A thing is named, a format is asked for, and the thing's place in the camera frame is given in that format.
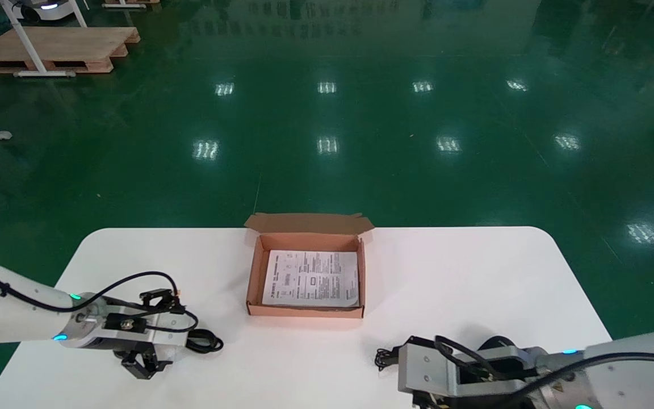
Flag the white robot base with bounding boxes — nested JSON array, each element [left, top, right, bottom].
[[12, 0, 86, 22]]

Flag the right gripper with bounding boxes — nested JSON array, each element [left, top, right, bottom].
[[398, 335, 550, 409]]

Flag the white printed paper leaflet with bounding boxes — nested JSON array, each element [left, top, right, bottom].
[[262, 250, 360, 308]]

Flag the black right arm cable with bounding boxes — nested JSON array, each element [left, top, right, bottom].
[[434, 335, 654, 407]]

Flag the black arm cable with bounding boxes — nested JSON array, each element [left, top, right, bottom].
[[434, 335, 654, 407], [0, 262, 200, 336]]

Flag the white desk frame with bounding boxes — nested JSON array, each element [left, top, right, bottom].
[[0, 0, 88, 78]]

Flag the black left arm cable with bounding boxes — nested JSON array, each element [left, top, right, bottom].
[[0, 262, 200, 336]]

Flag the large wooden pallet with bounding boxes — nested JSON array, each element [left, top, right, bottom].
[[0, 26, 141, 75]]

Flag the brown cardboard storage box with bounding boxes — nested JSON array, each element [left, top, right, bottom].
[[245, 213, 375, 319]]

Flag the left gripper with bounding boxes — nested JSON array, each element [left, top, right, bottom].
[[53, 289, 190, 380]]

